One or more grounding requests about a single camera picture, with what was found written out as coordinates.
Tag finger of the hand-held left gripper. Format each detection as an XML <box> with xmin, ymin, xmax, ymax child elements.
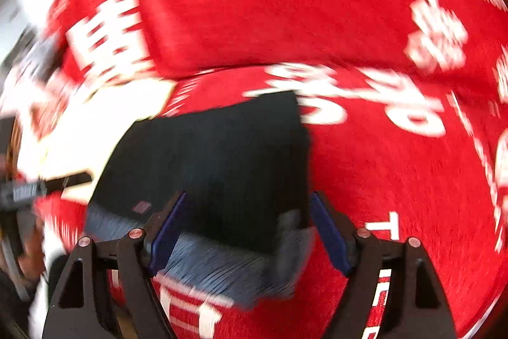
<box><xmin>40</xmin><ymin>171</ymin><xmax>93</xmax><ymax>192</ymax></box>

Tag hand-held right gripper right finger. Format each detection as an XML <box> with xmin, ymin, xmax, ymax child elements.
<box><xmin>310</xmin><ymin>191</ymin><xmax>457</xmax><ymax>339</ymax></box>

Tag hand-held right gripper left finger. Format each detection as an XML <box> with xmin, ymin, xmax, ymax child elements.
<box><xmin>42</xmin><ymin>191</ymin><xmax>187</xmax><ymax>339</ymax></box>

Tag black pants with grey lining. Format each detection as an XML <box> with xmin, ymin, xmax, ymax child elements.
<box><xmin>85</xmin><ymin>91</ymin><xmax>318</xmax><ymax>310</ymax></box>

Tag red printed blanket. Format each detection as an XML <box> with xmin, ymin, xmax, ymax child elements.
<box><xmin>0</xmin><ymin>0</ymin><xmax>508</xmax><ymax>339</ymax></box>

